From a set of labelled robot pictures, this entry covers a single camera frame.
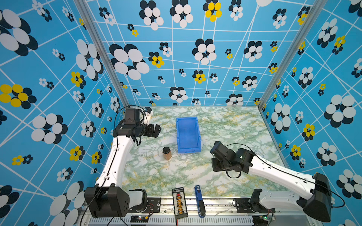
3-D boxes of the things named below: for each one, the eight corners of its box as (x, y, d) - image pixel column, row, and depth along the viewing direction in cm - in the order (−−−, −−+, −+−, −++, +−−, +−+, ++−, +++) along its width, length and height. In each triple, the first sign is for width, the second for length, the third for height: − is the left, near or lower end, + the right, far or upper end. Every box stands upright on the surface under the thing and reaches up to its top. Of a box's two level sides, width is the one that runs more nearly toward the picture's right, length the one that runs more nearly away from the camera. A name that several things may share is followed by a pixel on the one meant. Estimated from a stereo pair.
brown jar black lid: (163, 158, 93) (161, 151, 84) (166, 153, 95) (164, 145, 87) (169, 161, 92) (167, 153, 83) (172, 155, 94) (170, 147, 85)
